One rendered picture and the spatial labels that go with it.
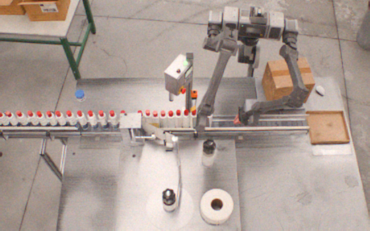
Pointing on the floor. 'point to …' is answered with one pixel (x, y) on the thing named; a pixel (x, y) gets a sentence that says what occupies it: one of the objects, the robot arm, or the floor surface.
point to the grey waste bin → (363, 38)
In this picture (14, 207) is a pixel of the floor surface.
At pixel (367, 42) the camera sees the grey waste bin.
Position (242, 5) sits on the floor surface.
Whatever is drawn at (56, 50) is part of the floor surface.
